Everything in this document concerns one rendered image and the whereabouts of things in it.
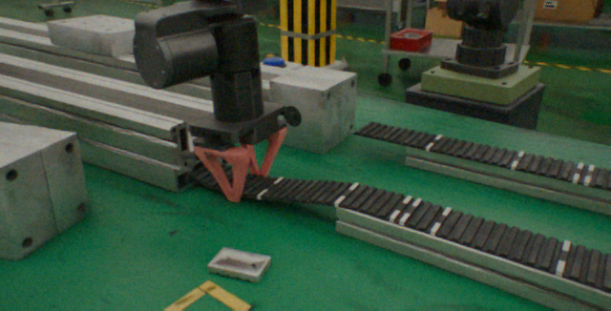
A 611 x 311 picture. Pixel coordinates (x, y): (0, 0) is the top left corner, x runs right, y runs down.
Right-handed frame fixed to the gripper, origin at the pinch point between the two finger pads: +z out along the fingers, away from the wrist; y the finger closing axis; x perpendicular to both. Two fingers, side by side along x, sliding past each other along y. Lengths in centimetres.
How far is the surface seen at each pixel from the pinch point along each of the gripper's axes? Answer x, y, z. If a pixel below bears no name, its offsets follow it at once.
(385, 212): 18.4, 2.0, -1.9
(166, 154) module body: -7.6, 4.6, -4.6
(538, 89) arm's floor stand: 24, -62, 3
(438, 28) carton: -120, -497, 73
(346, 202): 14.3, 2.1, -2.0
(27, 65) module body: -43.4, -4.6, -9.6
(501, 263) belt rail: 29.3, 3.1, -0.4
